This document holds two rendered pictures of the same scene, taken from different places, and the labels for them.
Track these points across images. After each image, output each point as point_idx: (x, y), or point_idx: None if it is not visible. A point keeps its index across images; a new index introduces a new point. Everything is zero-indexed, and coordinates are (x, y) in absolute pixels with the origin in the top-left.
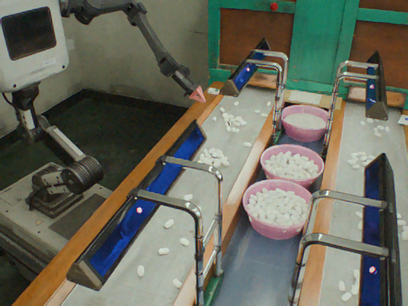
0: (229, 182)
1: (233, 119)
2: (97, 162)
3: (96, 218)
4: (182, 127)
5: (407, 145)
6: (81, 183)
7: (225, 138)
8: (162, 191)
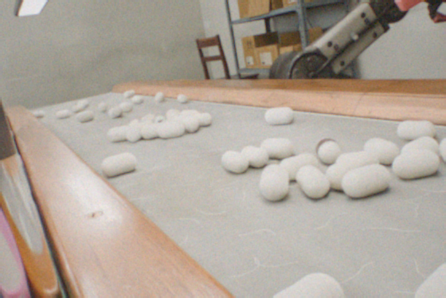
0: (72, 141)
1: (349, 152)
2: (291, 60)
3: (178, 81)
4: (360, 86)
5: None
6: (268, 74)
7: (234, 149)
8: None
